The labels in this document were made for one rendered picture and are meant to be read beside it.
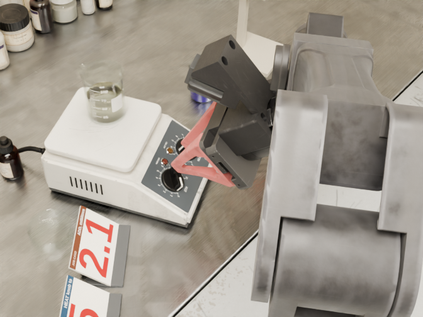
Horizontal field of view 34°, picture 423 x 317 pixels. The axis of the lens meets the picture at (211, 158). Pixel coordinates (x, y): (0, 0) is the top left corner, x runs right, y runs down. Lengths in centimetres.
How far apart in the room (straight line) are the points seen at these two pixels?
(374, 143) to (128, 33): 79
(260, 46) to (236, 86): 48
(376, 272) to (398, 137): 8
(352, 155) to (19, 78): 76
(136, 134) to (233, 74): 25
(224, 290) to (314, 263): 46
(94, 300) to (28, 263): 11
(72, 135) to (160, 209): 15
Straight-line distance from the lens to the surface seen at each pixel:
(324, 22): 70
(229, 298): 83
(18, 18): 112
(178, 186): 85
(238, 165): 71
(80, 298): 81
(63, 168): 88
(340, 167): 43
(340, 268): 39
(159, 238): 88
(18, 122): 103
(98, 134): 88
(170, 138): 90
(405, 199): 39
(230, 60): 66
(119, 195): 87
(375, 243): 39
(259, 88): 68
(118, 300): 83
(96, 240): 85
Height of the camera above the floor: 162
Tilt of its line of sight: 49 degrees down
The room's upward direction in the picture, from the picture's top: 3 degrees clockwise
